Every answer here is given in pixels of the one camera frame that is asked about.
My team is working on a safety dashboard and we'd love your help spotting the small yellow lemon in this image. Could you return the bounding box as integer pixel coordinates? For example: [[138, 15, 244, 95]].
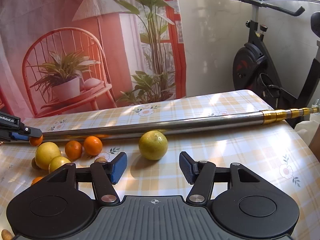
[[48, 156, 72, 173]]

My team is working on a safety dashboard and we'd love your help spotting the long metal pole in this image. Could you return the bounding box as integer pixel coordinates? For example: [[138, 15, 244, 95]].
[[41, 106, 319, 143]]

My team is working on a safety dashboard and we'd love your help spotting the yellow checked floral tablecloth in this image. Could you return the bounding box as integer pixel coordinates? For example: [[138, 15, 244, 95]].
[[0, 89, 320, 240]]

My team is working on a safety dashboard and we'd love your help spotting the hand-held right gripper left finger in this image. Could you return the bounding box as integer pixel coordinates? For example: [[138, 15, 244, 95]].
[[46, 152, 128, 205]]

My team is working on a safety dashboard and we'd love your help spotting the printed backdrop cloth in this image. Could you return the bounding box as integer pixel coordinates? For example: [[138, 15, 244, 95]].
[[0, 0, 187, 120]]

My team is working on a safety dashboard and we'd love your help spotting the white plastic bag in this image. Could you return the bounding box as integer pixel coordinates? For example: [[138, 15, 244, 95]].
[[295, 120, 320, 145]]

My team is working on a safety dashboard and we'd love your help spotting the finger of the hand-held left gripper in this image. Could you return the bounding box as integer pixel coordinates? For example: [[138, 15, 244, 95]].
[[10, 123, 43, 142]]

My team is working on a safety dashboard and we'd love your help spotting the large yellow lemon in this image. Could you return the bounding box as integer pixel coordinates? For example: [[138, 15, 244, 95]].
[[35, 142, 62, 170]]

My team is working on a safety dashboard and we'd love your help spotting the large greenish yellow citrus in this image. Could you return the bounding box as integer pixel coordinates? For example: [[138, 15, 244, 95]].
[[139, 131, 168, 161]]

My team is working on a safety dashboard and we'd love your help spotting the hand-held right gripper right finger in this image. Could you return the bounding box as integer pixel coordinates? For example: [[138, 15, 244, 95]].
[[179, 151, 262, 205]]

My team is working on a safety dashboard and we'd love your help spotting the black exercise bike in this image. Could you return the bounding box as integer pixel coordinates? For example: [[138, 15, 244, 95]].
[[227, 0, 320, 128]]

